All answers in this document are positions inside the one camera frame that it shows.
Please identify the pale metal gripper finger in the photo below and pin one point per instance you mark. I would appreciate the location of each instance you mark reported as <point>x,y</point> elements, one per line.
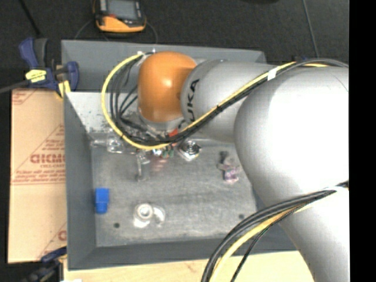
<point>139,169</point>

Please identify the round silver metal thing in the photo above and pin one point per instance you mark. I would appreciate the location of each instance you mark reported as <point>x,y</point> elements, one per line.
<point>190,151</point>

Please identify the blue block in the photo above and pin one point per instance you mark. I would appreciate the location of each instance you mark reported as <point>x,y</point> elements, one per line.
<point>102,200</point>

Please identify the grey metal bin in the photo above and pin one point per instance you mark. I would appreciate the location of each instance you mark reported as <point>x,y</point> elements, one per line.
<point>188,192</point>

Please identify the purple and black toy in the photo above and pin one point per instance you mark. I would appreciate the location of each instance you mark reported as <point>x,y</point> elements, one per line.
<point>229,170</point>

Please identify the brown cardboard board red print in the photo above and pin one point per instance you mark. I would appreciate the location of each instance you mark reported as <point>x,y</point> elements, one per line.
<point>35,204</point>

